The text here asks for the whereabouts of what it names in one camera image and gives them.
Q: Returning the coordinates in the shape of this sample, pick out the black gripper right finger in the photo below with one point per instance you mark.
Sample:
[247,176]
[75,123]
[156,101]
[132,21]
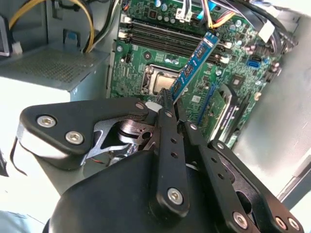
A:
[217,167]

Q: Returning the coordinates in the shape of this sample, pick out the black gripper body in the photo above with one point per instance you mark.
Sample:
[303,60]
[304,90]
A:
[109,206]

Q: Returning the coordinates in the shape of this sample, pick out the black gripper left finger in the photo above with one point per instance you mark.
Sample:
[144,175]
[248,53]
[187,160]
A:
[170,170]

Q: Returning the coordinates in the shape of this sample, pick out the blue RAM stick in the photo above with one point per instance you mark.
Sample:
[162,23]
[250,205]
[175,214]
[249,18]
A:
[193,64]

